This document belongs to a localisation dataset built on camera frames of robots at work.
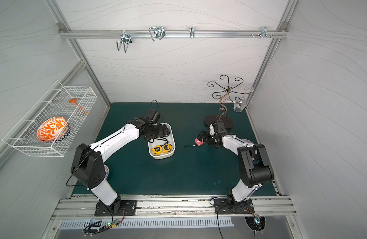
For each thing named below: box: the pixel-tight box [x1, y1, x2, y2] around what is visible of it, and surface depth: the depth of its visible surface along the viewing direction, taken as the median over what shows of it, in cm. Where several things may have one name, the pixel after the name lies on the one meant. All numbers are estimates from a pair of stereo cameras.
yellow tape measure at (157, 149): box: [152, 144, 163, 155], surface depth 94 cm
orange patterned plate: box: [36, 116, 69, 143], surface depth 64 cm
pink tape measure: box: [194, 137, 205, 146], surface depth 98 cm
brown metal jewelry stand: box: [204, 74, 255, 129], surface depth 90 cm
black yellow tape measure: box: [162, 143, 173, 153], surface depth 95 cm
